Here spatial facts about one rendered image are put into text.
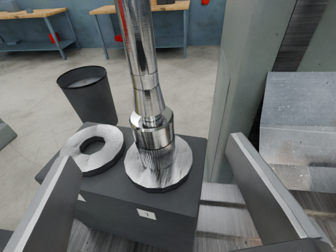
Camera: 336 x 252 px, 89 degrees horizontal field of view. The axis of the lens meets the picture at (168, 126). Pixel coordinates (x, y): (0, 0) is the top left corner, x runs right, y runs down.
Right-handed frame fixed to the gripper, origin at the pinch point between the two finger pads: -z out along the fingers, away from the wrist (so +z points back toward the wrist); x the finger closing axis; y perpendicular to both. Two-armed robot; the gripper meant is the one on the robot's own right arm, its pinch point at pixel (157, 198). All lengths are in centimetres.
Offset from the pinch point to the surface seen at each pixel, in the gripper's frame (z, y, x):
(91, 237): -8.2, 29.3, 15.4
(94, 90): -146, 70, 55
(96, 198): -6.9, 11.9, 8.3
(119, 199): -5.7, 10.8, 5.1
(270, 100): -33, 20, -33
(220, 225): -6.7, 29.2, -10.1
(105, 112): -149, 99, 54
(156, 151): -7.7, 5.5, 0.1
